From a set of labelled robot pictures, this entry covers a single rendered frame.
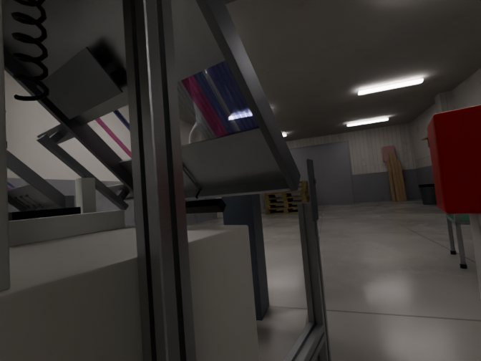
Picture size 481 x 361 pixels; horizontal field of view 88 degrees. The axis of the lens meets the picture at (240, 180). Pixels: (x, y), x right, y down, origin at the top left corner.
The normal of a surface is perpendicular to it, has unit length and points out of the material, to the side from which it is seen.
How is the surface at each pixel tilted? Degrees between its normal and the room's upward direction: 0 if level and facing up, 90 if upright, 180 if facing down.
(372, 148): 90
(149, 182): 90
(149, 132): 90
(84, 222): 90
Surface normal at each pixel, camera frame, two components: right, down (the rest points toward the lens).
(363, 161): -0.33, -0.03
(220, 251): 0.84, -0.11
